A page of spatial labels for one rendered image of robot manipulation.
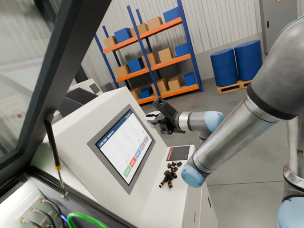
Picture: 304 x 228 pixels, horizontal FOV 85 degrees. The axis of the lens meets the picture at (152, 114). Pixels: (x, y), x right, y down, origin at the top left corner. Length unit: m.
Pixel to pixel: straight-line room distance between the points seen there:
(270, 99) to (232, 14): 6.31
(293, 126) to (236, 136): 0.17
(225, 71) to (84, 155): 4.41
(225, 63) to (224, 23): 2.07
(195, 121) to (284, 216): 0.33
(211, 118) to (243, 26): 6.17
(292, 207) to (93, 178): 0.69
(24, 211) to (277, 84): 0.95
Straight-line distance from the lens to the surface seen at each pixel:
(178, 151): 1.29
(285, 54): 0.34
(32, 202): 0.95
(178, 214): 0.95
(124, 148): 0.98
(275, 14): 6.58
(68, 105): 4.34
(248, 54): 4.86
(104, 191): 0.85
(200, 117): 0.59
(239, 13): 6.67
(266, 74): 0.34
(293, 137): 0.54
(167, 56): 5.44
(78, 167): 0.79
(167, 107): 0.66
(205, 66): 6.62
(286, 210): 0.58
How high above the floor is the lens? 1.73
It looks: 20 degrees down
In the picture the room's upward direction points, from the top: 21 degrees counter-clockwise
